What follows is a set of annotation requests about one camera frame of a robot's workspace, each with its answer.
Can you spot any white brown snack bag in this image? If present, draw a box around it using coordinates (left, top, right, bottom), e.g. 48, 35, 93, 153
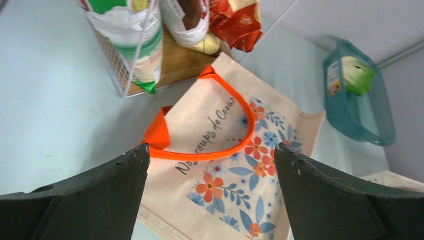
159, 0, 210, 47

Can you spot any white plastic basket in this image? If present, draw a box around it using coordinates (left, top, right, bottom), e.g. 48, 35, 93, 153
360, 170, 424, 193

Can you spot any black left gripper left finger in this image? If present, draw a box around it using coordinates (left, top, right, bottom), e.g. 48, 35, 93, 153
0, 143, 150, 240

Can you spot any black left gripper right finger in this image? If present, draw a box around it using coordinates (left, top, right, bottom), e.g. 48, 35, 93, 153
274, 143, 424, 240

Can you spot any green white snack bag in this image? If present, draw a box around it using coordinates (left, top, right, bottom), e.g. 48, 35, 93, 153
78, 0, 164, 97

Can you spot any beige floral tote bag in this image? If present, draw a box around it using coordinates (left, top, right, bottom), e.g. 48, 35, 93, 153
137, 53, 326, 240

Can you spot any green lettuce head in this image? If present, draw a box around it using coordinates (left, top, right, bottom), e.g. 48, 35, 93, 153
341, 56, 377, 97

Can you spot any white wire wooden shelf rack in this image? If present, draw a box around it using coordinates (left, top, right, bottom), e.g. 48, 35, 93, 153
78, 0, 228, 97

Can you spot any red orange chip bag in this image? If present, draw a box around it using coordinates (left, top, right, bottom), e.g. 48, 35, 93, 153
209, 0, 263, 53

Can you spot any teal plastic tray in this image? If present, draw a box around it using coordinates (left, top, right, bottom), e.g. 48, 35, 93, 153
323, 39, 396, 147

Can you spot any yellow snack pack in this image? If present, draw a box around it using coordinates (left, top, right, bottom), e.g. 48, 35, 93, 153
186, 32, 221, 56

